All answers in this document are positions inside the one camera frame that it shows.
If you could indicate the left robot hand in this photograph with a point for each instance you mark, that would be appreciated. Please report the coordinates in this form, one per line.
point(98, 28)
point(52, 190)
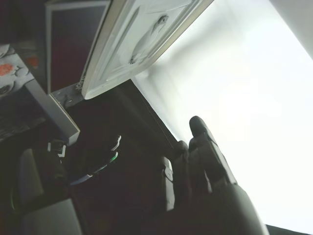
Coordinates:
point(200, 171)

